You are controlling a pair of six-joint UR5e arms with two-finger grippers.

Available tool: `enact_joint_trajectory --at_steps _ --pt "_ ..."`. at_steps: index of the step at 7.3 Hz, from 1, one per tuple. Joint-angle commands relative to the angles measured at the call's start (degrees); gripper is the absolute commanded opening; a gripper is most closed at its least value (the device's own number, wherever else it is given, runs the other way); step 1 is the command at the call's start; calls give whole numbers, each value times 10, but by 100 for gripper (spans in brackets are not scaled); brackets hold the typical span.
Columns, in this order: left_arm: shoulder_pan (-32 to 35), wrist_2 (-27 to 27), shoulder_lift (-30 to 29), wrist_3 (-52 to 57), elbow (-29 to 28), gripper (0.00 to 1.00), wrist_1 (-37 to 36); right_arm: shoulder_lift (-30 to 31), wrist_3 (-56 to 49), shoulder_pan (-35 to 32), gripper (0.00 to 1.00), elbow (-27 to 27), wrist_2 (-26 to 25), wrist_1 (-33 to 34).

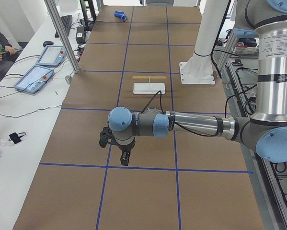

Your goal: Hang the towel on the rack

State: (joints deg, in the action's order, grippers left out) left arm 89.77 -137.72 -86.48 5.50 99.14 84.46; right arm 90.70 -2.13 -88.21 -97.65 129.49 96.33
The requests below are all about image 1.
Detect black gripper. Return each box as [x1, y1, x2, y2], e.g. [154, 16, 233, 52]
[119, 146, 131, 166]

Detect blue towel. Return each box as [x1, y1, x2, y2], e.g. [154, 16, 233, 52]
[114, 11, 127, 22]

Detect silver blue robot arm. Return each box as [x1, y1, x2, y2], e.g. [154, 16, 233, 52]
[99, 0, 287, 165]

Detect small black adapter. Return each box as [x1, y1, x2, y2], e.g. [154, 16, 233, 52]
[9, 132, 22, 144]

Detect lower blue teach pendant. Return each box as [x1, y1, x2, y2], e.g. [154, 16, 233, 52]
[13, 65, 54, 94]

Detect blue teach pendant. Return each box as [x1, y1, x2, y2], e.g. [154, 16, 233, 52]
[13, 65, 54, 94]
[36, 45, 65, 67]

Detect upper blue teach pendant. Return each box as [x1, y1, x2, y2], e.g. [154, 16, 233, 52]
[36, 45, 65, 67]

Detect black power brick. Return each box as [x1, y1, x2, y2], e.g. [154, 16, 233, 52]
[76, 26, 86, 44]

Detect black computer mouse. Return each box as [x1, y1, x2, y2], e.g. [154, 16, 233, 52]
[43, 41, 54, 47]

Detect black keyboard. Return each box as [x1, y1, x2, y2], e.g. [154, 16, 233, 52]
[60, 15, 72, 36]

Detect white basket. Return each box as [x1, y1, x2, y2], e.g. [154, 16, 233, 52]
[233, 46, 259, 57]

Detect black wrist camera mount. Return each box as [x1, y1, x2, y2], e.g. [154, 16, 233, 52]
[99, 127, 116, 148]

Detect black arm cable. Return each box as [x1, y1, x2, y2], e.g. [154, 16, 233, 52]
[139, 90, 165, 115]

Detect aluminium frame post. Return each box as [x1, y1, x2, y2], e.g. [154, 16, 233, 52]
[44, 0, 80, 73]

